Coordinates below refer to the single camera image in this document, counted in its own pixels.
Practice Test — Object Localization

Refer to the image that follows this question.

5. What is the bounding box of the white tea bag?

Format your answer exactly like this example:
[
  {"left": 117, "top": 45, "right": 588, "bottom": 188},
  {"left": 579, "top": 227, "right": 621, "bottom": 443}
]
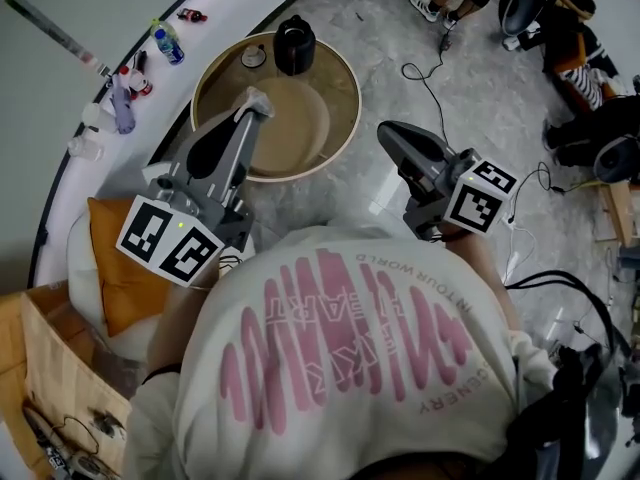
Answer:
[{"left": 242, "top": 86, "right": 276, "bottom": 119}]

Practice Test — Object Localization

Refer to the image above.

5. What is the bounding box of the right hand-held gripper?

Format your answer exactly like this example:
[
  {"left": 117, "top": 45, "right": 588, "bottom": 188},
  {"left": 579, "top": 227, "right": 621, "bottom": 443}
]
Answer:
[{"left": 376, "top": 120, "right": 519, "bottom": 242}]

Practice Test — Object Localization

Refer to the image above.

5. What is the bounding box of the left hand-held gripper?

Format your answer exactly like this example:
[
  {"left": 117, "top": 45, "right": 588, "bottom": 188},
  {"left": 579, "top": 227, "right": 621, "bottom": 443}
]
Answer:
[{"left": 115, "top": 98, "right": 274, "bottom": 289}]

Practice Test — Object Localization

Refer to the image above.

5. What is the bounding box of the round tan plate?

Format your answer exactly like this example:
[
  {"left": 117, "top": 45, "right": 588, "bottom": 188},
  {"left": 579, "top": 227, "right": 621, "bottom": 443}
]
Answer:
[{"left": 238, "top": 77, "right": 332, "bottom": 178}]

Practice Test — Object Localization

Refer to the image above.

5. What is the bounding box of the person's left forearm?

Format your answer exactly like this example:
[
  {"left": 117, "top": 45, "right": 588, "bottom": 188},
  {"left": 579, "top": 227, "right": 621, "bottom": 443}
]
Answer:
[{"left": 141, "top": 272, "right": 214, "bottom": 387}]

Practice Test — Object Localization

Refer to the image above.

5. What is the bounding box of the person's right forearm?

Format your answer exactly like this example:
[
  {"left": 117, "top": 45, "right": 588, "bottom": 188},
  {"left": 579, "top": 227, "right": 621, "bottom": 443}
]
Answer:
[{"left": 442, "top": 230, "right": 525, "bottom": 330}]

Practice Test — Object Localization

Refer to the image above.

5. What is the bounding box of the black floor cable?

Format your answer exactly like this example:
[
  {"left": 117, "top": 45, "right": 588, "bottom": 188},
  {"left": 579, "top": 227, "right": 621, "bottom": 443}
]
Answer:
[{"left": 401, "top": 15, "right": 461, "bottom": 145}]

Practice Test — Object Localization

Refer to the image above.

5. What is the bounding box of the black teapot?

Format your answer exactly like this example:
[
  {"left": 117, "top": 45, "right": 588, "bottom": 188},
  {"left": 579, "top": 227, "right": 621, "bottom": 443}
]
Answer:
[{"left": 272, "top": 14, "right": 318, "bottom": 77}]

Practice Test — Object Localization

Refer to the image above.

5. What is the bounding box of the cardboard box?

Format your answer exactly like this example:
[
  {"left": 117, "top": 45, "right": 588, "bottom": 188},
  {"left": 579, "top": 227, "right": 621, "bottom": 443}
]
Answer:
[{"left": 0, "top": 285, "right": 134, "bottom": 480}]

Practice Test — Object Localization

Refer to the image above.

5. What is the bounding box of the clear bottle with blue label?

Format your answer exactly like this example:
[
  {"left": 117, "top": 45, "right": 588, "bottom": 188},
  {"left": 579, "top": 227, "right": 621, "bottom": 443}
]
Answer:
[{"left": 150, "top": 19, "right": 186, "bottom": 66}]

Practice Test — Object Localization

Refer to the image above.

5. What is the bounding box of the black round device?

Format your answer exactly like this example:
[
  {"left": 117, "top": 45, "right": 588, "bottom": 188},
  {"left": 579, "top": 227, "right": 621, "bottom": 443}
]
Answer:
[{"left": 592, "top": 135, "right": 640, "bottom": 186}]

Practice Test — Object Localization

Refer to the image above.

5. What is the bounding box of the white cable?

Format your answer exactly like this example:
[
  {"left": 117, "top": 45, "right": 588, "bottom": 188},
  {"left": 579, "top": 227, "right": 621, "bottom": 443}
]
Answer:
[{"left": 502, "top": 215, "right": 539, "bottom": 285}]

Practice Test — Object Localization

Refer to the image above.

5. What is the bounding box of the long grey rod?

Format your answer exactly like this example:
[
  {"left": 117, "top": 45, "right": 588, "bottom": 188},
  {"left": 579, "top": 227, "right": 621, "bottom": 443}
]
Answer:
[{"left": 0, "top": 0, "right": 115, "bottom": 78}]

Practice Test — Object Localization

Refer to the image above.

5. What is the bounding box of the round wooden tray table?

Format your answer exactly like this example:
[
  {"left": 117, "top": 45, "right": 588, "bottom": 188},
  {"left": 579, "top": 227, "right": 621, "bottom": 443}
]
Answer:
[{"left": 190, "top": 32, "right": 363, "bottom": 185}]

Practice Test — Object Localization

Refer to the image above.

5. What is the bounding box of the person's white printed shirt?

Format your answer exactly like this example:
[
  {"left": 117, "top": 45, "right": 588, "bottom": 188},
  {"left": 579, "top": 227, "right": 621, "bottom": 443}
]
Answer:
[{"left": 123, "top": 223, "right": 560, "bottom": 480}]

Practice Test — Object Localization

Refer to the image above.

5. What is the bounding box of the orange cushion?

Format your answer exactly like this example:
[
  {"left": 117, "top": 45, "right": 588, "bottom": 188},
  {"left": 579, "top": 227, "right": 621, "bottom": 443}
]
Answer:
[{"left": 86, "top": 196, "right": 177, "bottom": 340}]

